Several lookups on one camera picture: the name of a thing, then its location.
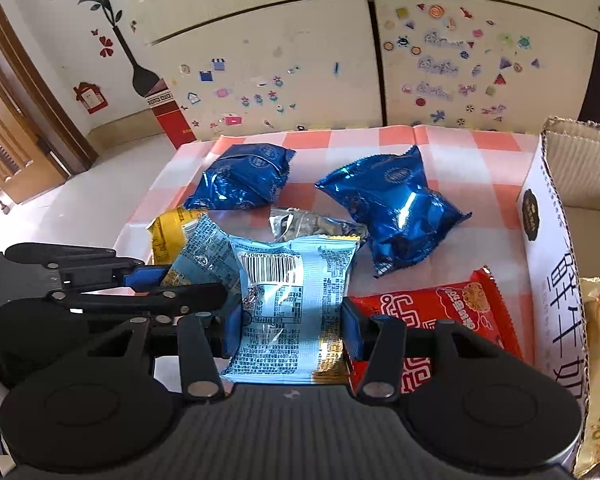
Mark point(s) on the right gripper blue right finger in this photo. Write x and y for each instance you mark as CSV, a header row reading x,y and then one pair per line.
x,y
358,331

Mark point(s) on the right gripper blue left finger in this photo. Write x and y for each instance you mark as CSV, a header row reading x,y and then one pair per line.
x,y
232,329

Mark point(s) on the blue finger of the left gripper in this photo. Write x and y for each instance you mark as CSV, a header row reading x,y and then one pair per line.
x,y
144,277

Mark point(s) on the yellow waffle snack packet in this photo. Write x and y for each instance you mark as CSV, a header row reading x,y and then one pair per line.
x,y
169,233

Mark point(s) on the light blue snack packet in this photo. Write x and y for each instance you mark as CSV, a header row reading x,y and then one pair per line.
x,y
290,293

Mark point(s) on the blue foil snack bag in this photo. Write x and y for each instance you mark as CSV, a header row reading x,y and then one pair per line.
x,y
389,193
244,177

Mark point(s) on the silver foil snack packet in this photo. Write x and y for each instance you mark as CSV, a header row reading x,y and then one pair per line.
x,y
290,223

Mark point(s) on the red gift box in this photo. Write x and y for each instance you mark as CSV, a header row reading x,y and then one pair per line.
x,y
169,115

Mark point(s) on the pink checkered tablecloth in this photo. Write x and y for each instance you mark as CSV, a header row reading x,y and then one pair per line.
x,y
480,172

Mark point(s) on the cardboard box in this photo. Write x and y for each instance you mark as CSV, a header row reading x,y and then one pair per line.
x,y
559,209

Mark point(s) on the beige cabinet with stickers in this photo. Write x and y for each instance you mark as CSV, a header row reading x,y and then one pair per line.
x,y
238,67

